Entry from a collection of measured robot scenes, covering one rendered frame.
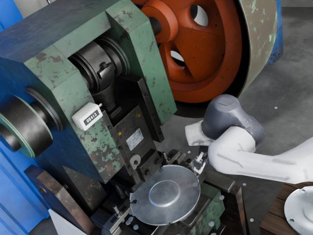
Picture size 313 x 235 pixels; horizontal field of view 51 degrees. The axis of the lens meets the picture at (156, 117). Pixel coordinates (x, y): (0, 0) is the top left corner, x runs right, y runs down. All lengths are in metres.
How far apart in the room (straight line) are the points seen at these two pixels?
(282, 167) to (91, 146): 0.52
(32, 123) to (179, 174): 0.69
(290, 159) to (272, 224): 0.92
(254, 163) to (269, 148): 1.67
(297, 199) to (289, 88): 1.45
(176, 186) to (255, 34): 0.66
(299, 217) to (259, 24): 0.99
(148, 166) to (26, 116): 0.51
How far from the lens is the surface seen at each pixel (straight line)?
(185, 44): 1.27
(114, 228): 1.37
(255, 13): 1.02
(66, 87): 0.88
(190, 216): 1.25
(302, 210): 1.74
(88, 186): 1.45
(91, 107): 0.90
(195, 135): 1.00
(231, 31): 1.07
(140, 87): 1.07
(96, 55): 1.00
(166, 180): 1.37
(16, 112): 0.91
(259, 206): 2.19
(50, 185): 1.50
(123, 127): 1.11
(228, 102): 0.91
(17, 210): 2.52
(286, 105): 2.85
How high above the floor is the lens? 1.79
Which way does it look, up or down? 37 degrees down
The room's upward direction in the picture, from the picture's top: 20 degrees counter-clockwise
